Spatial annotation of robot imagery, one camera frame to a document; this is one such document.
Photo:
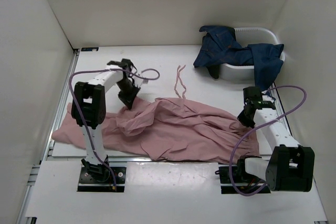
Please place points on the dark blue jeans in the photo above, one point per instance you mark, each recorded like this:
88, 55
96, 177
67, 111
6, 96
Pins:
219, 46

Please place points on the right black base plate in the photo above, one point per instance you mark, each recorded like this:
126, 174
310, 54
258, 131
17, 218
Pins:
228, 182

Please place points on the white plastic basket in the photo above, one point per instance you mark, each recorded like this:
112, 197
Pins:
266, 53

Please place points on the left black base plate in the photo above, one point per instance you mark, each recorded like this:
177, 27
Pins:
89, 183

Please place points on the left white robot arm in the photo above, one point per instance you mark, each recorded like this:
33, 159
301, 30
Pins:
89, 111

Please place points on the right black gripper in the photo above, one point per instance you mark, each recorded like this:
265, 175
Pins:
241, 118

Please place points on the small dark label sticker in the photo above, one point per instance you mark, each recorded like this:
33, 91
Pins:
89, 49

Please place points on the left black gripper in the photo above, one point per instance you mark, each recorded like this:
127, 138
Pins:
127, 99

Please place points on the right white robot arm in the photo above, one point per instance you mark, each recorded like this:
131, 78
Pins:
291, 165

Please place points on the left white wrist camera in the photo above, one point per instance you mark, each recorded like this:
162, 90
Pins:
139, 82

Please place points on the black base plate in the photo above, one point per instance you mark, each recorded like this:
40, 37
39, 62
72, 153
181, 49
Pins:
228, 182
89, 183

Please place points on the pink trousers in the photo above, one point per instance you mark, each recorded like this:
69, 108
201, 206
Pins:
177, 129

